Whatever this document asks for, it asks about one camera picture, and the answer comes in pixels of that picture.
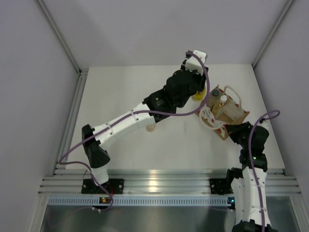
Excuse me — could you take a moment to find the yellow bottle red cap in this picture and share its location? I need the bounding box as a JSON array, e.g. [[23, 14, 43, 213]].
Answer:
[[191, 87, 207, 101]]

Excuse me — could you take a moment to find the burlap watermelon canvas bag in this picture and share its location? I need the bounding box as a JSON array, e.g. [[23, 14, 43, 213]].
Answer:
[[196, 86, 250, 140]]

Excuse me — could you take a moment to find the yellow bottle white cap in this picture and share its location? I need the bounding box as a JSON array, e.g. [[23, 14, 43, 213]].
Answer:
[[216, 95, 228, 114]]

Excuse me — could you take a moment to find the pale bottle white cap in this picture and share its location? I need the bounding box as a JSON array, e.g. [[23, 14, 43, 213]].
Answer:
[[146, 124, 155, 132]]

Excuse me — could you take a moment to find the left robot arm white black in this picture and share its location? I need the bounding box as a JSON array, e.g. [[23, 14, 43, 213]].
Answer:
[[82, 69, 207, 193]]

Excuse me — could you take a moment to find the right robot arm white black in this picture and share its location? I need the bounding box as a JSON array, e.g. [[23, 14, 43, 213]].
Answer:
[[225, 120, 276, 232]]

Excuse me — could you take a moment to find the clear refill pouch white label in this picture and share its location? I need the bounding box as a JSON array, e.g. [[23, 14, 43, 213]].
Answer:
[[215, 102, 245, 122]]

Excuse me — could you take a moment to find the square bottle grey cap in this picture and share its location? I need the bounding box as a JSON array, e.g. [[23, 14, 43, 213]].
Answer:
[[206, 88, 222, 109]]

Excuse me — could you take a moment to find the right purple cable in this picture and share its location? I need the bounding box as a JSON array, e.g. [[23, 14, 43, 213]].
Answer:
[[248, 110, 281, 232]]

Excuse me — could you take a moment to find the purple cable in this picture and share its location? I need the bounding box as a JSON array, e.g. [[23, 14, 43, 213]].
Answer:
[[248, 110, 281, 232], [58, 50, 210, 213]]

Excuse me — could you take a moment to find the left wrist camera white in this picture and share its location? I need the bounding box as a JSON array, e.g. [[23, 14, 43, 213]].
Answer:
[[182, 50, 208, 75]]

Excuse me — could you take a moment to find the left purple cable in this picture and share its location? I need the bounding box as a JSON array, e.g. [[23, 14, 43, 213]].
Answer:
[[58, 50, 210, 213]]

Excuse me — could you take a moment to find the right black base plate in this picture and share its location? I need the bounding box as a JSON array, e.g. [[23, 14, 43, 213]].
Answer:
[[210, 178, 233, 195]]

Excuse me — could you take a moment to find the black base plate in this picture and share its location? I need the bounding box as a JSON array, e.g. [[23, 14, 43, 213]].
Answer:
[[81, 178, 124, 195], [210, 178, 233, 195]]

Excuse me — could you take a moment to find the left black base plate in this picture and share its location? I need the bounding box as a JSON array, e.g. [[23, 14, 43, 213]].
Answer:
[[81, 178, 124, 195]]

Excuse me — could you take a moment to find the right aluminium frame post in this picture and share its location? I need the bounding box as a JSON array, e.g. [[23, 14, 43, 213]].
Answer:
[[252, 0, 296, 70]]

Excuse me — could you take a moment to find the aluminium frame post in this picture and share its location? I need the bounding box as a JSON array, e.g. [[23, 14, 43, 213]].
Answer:
[[34, 0, 81, 74], [252, 0, 296, 70]]

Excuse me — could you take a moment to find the aluminium rail frame front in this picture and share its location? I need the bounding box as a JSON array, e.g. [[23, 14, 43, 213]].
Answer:
[[39, 169, 301, 196]]

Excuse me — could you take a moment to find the left aluminium frame post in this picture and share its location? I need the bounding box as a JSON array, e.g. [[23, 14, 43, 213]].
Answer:
[[34, 0, 81, 74]]

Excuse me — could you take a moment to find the grey slotted cable duct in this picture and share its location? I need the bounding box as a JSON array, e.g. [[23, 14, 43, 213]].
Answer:
[[48, 196, 235, 207]]

